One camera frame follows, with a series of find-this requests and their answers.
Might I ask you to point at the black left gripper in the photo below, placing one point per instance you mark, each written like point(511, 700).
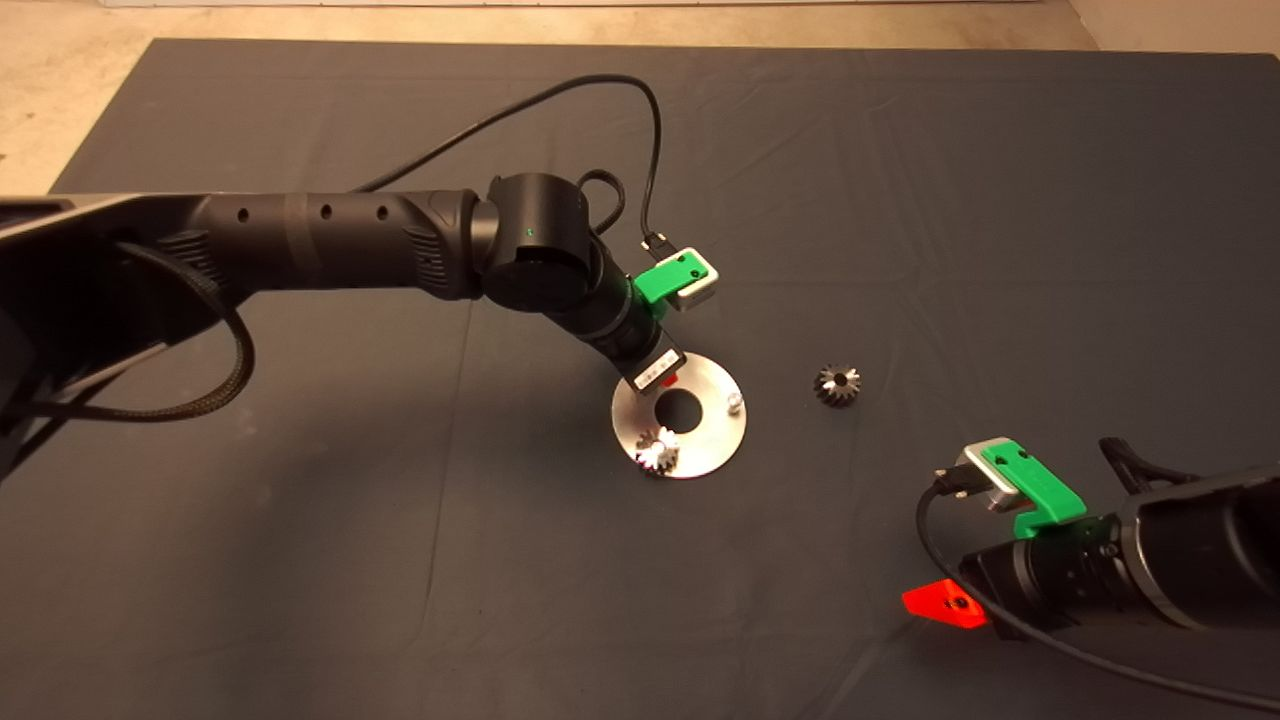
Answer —
point(620, 330)

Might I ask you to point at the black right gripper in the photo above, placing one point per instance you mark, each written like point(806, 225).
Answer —
point(1050, 582)

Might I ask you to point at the small steel planetary gear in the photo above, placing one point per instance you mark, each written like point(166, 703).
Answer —
point(657, 452)

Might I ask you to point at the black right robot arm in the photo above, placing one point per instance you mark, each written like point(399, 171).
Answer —
point(1210, 550)

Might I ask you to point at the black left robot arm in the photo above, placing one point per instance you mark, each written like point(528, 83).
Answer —
point(320, 240)

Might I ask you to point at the round metal carrier plate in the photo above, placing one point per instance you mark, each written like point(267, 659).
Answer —
point(715, 440)

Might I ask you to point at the dark steel planetary gear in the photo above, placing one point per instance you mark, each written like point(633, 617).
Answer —
point(837, 386)

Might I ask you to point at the dark grey table cloth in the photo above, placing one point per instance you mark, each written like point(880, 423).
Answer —
point(950, 200)

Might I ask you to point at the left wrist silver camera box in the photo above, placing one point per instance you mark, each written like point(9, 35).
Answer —
point(700, 292)

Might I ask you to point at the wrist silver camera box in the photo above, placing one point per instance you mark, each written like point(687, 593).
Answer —
point(985, 474)
point(700, 292)

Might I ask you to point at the left wrist green camera mount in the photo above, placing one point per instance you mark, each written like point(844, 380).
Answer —
point(665, 278)

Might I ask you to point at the wrist green camera mount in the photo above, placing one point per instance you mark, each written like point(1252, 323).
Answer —
point(1045, 492)
point(665, 278)

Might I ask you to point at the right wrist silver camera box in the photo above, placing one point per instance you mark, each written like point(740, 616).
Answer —
point(985, 474)

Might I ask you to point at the right wrist green camera mount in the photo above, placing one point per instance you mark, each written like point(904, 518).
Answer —
point(1045, 492)

